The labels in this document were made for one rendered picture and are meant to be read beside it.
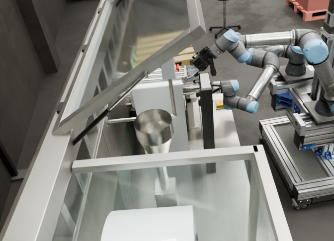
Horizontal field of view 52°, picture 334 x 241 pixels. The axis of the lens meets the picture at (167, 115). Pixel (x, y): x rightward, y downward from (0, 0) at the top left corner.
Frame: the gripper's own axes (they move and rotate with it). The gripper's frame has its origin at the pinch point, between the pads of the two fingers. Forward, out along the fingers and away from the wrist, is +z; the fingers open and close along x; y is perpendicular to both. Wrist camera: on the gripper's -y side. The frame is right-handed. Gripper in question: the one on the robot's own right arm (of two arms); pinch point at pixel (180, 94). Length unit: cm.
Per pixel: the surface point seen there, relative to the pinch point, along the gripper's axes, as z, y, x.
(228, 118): -28.5, -18.9, 4.9
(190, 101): -5.8, 2.4, 12.0
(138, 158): 10, 51, 103
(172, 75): 0, 54, 64
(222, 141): -22.2, -18.9, 25.8
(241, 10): -103, -110, -378
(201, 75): -12, 35, 37
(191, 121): -5.3, -13.3, 11.3
